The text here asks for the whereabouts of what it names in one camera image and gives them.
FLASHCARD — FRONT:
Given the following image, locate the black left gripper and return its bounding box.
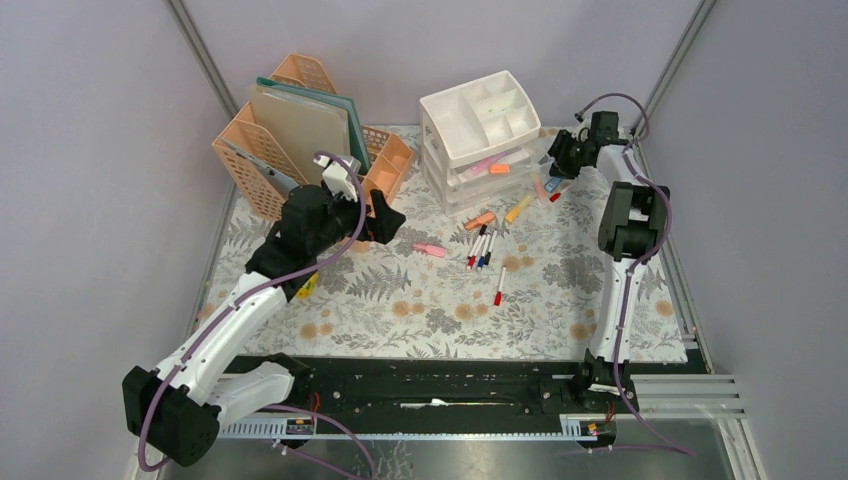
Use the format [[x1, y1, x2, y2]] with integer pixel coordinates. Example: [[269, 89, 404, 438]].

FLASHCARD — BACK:
[[309, 183, 405, 255]]

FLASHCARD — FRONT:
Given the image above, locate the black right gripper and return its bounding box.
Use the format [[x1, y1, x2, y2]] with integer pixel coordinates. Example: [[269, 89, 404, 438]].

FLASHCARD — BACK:
[[533, 130, 590, 181]]

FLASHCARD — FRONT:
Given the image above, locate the yellow pink highlighter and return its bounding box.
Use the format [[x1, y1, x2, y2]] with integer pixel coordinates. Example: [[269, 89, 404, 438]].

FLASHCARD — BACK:
[[531, 174, 548, 206]]

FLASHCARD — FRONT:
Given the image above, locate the orange cap grey marker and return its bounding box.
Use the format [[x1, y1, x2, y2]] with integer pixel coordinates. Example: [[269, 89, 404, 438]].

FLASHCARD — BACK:
[[489, 163, 537, 175]]

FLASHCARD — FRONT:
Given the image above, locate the yellow orange highlighter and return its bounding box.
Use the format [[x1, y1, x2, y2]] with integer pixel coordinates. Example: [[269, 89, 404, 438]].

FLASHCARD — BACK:
[[504, 194, 535, 224]]

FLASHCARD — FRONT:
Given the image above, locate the teal file folder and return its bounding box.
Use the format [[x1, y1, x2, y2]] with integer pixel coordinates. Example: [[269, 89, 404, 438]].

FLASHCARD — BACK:
[[256, 76, 372, 175]]

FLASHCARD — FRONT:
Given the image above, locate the white plastic drawer unit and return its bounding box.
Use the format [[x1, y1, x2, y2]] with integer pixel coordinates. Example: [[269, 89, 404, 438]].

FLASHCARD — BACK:
[[419, 70, 544, 216]]

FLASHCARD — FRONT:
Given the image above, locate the light blue clipboard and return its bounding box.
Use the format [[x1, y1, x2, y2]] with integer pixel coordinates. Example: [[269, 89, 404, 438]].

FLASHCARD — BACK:
[[219, 138, 298, 198]]

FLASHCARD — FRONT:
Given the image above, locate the beige file folder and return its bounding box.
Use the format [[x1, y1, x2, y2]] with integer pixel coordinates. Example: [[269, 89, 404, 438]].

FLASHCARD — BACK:
[[248, 85, 350, 185]]

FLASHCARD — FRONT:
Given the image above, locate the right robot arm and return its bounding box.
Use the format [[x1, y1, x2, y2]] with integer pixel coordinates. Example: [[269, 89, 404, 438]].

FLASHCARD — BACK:
[[548, 111, 669, 413]]

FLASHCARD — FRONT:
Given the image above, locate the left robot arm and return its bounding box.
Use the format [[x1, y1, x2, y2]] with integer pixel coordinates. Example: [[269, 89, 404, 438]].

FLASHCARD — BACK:
[[122, 185, 406, 472]]

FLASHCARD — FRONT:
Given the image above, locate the orange plastic file organizer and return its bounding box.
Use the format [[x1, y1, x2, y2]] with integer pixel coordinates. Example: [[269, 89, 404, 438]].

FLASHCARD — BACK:
[[213, 54, 414, 222]]

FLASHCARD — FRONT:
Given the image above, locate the yellow owl eraser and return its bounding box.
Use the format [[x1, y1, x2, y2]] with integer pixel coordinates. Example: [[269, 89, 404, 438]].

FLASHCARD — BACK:
[[296, 273, 319, 299]]

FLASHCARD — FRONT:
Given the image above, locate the red cap whiteboard marker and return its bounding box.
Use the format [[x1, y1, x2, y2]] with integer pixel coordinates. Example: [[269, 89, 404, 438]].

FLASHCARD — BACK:
[[466, 234, 486, 270]]

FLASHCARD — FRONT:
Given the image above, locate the orange highlighter centre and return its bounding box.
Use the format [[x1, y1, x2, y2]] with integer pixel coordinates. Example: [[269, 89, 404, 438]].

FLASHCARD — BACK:
[[464, 211, 497, 231]]

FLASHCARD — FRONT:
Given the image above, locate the black cap whiteboard marker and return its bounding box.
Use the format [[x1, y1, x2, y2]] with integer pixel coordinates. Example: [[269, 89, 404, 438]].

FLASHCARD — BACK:
[[467, 225, 487, 259]]

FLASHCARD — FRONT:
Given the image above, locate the blue cap whiteboard marker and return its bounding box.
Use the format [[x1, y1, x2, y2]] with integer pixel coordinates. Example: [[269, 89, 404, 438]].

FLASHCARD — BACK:
[[475, 233, 492, 271]]

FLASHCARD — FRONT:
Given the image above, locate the floral patterned table mat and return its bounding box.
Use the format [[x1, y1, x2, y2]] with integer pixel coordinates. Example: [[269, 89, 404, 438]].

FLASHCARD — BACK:
[[192, 125, 690, 364]]

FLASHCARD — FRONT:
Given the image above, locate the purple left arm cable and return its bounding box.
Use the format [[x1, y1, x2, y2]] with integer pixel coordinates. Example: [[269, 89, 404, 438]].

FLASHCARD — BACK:
[[135, 152, 379, 480]]

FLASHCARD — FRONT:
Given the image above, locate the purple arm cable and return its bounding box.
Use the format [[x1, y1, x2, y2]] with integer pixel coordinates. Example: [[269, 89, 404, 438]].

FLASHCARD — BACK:
[[574, 92, 697, 458], [135, 152, 379, 480]]

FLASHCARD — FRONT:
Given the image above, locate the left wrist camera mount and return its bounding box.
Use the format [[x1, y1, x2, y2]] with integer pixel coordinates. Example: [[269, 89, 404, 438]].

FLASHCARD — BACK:
[[314, 155, 359, 202]]

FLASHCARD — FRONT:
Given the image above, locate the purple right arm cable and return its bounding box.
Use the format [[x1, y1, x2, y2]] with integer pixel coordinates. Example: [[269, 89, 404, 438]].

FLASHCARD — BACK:
[[574, 92, 697, 458]]

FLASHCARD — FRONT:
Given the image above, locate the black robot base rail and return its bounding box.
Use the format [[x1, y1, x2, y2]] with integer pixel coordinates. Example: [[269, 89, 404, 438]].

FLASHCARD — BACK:
[[226, 353, 639, 437]]

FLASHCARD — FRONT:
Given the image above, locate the left aluminium frame post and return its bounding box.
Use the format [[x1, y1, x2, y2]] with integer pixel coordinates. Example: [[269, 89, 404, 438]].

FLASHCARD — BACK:
[[164, 0, 240, 118]]

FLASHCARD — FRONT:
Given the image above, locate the aluminium frame post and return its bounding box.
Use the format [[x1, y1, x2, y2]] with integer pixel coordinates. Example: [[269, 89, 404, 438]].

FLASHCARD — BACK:
[[633, 0, 719, 134], [164, 0, 240, 118]]

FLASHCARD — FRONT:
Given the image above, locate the right aluminium frame post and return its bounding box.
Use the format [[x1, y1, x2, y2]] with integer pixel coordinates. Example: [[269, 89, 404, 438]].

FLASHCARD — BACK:
[[633, 0, 719, 134]]

